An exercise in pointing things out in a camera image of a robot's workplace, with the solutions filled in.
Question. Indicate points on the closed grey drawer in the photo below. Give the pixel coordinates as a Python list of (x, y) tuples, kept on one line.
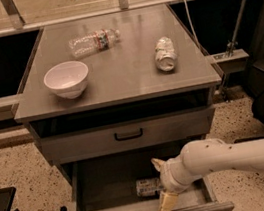
[(98, 142)]

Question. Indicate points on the blue labelled plastic bottle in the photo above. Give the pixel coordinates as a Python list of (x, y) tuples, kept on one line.
[(148, 187)]

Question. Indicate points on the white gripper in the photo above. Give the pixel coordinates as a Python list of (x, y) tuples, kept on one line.
[(168, 176)]

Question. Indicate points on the grey drawer cabinet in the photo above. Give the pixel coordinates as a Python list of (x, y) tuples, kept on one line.
[(124, 83)]

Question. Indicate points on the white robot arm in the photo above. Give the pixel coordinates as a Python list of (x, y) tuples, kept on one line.
[(200, 158)]

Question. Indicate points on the crushed silver can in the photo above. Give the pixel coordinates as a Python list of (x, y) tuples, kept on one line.
[(165, 55)]

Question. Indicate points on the metal stand with pole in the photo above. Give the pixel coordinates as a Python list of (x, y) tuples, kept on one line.
[(231, 54)]

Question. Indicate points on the clear plastic water bottle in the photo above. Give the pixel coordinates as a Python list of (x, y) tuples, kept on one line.
[(93, 42)]

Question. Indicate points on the white ceramic bowl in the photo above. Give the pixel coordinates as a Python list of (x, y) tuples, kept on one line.
[(67, 80)]

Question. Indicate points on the open grey middle drawer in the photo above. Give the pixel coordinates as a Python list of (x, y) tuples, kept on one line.
[(108, 183)]

